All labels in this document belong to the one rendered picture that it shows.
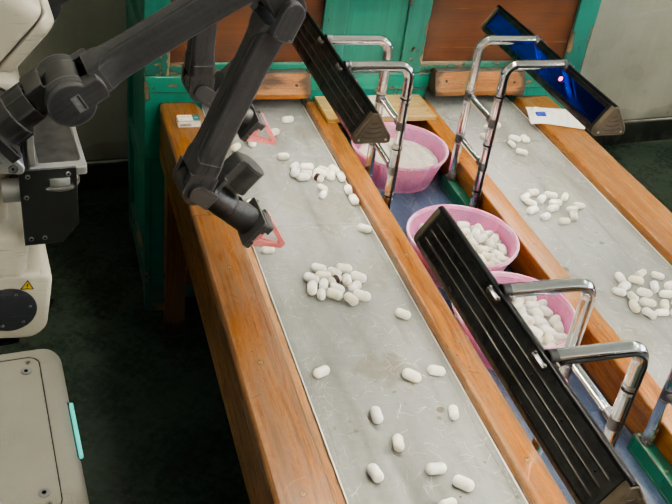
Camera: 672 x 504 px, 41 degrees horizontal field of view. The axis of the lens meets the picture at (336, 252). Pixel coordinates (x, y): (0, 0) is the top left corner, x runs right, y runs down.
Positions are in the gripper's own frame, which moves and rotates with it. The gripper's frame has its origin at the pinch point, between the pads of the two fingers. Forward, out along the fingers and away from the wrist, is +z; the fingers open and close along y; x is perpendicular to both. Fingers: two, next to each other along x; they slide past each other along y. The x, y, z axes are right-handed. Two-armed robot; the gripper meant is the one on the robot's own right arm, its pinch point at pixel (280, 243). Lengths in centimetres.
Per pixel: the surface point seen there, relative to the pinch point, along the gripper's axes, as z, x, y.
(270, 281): 7.3, 9.2, 3.1
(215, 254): -2.4, 14.0, 10.8
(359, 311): 19.6, -1.1, -9.6
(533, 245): 54, -34, 5
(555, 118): 83, -61, 68
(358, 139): -0.2, -25.5, 6.7
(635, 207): 81, -58, 18
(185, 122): -2, 10, 69
